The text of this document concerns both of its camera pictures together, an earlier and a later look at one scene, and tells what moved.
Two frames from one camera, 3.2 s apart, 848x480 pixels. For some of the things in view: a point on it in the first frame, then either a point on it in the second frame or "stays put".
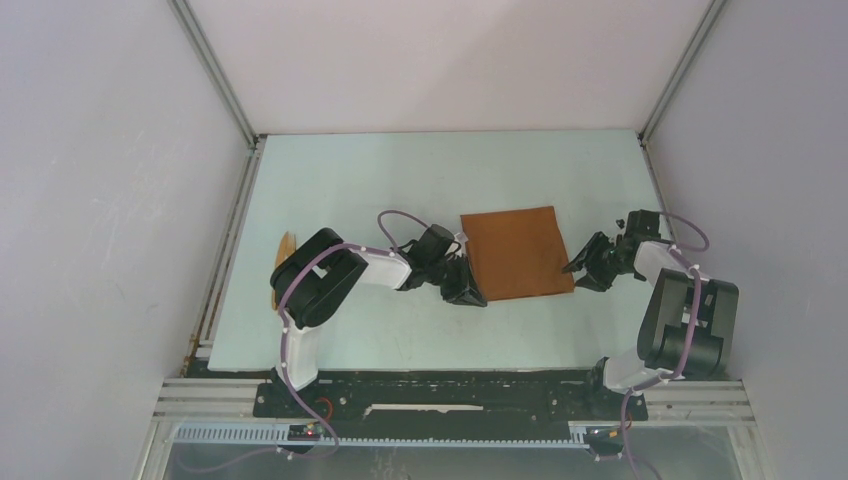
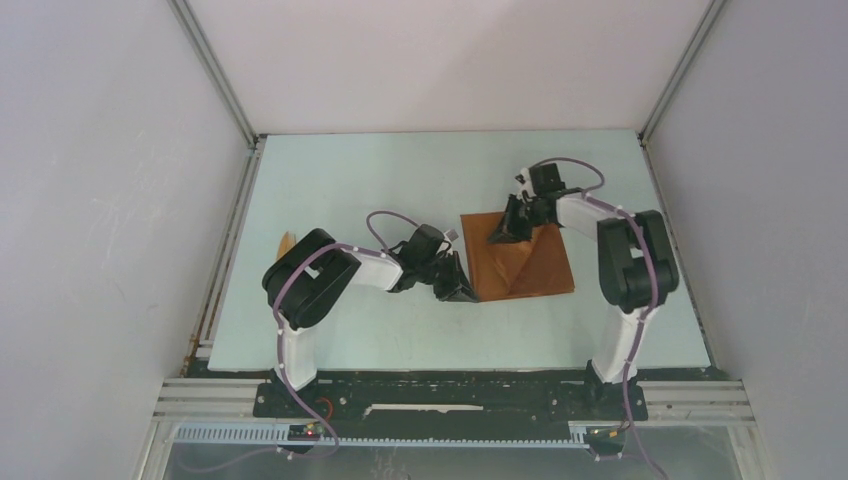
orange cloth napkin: x=518 y=253 stays put
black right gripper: x=595 y=279 -> x=510 y=231
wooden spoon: x=286 y=248 stays put
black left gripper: x=464 y=280 stays put
